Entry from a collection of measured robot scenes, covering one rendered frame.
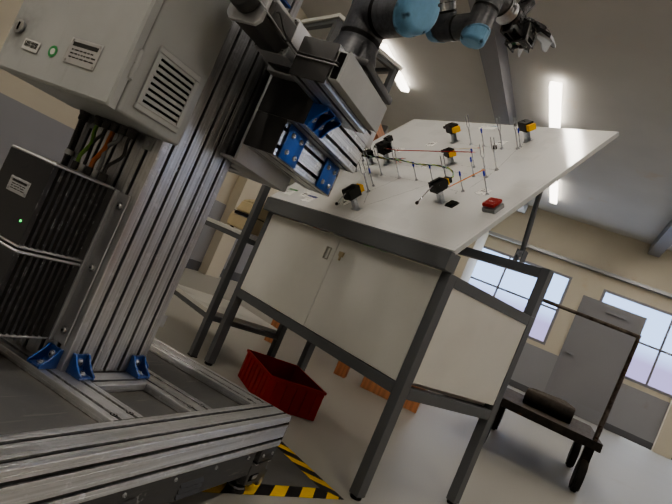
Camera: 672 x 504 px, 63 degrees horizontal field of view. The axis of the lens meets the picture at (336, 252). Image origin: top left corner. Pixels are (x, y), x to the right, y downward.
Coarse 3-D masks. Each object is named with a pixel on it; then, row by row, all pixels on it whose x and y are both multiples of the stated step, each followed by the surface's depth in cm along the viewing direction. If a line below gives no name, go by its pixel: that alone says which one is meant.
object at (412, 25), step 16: (384, 0) 137; (400, 0) 133; (416, 0) 132; (432, 0) 135; (384, 16) 138; (400, 16) 134; (416, 16) 134; (432, 16) 137; (384, 32) 142; (400, 32) 138; (416, 32) 136
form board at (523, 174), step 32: (416, 128) 299; (512, 128) 260; (544, 128) 250; (416, 160) 258; (480, 160) 238; (512, 160) 229; (544, 160) 220; (576, 160) 213; (384, 192) 236; (416, 192) 227; (448, 192) 219; (512, 192) 204; (384, 224) 209; (416, 224) 202; (448, 224) 196; (480, 224) 190
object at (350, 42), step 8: (344, 32) 146; (352, 32) 144; (360, 32) 144; (336, 40) 145; (344, 40) 144; (352, 40) 143; (360, 40) 144; (368, 40) 145; (376, 40) 146; (344, 48) 143; (352, 48) 143; (360, 48) 144; (368, 48) 145; (376, 48) 147; (360, 56) 144; (368, 56) 144
